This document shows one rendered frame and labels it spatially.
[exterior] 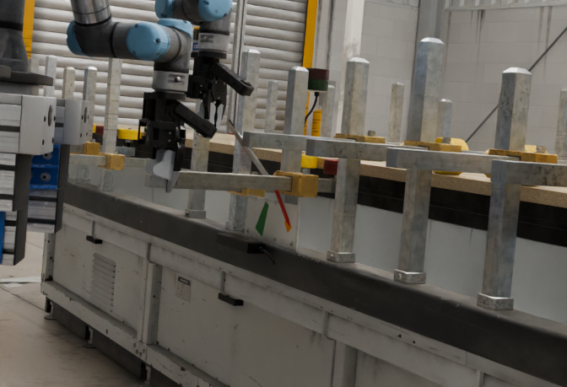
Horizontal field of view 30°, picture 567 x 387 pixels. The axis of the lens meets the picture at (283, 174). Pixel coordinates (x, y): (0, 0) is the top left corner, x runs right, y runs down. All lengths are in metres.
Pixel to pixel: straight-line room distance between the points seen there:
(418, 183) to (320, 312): 0.47
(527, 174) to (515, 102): 0.38
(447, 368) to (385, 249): 0.56
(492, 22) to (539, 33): 0.72
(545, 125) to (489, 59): 1.13
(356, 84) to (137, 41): 0.46
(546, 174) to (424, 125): 0.57
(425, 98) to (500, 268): 0.38
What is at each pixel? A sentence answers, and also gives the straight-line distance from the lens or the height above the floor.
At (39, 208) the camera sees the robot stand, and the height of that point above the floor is 0.77.
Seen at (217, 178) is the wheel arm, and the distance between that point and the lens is 2.31.
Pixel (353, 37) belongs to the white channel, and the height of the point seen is 1.32.
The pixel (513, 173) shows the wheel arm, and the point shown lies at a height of 0.95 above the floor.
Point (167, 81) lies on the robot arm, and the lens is 2.23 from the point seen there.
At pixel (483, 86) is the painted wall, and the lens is 12.07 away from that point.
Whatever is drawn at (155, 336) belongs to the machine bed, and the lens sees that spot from 3.78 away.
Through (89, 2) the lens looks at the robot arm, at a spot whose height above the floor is 1.19.
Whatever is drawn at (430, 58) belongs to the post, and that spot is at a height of 1.13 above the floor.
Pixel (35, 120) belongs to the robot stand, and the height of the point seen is 0.96.
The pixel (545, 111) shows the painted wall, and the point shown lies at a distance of 11.41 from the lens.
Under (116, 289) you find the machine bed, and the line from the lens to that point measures 4.16.
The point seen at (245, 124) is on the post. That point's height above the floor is 0.97.
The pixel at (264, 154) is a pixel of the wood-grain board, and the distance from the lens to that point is 2.97.
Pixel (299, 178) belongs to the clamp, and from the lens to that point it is 2.36.
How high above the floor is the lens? 0.99
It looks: 3 degrees down
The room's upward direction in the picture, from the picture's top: 5 degrees clockwise
